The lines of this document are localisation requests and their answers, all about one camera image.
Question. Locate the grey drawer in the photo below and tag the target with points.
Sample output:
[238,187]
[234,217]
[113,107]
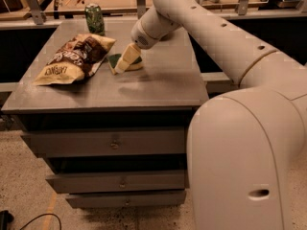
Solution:
[107,182]
[105,142]
[127,199]

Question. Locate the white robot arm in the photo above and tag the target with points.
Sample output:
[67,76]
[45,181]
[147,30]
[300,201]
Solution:
[240,144]

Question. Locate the green soda can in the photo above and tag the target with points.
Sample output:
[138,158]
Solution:
[94,19]

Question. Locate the middle grey drawer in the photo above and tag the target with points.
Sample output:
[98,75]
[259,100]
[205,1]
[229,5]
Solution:
[107,182]

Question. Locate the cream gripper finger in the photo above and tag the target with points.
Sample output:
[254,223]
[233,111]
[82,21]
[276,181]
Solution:
[129,56]

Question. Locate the top grey drawer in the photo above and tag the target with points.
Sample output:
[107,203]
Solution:
[105,142]

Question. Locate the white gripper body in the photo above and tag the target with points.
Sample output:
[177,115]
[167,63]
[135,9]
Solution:
[139,36]

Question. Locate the bottom grey drawer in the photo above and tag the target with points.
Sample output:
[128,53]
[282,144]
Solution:
[127,199]

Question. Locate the green and yellow sponge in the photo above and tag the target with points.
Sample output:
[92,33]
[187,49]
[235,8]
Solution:
[113,59]

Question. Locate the grey drawer cabinet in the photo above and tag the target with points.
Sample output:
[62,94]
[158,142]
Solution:
[165,93]

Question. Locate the brown chip bag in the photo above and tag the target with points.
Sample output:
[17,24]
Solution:
[78,59]

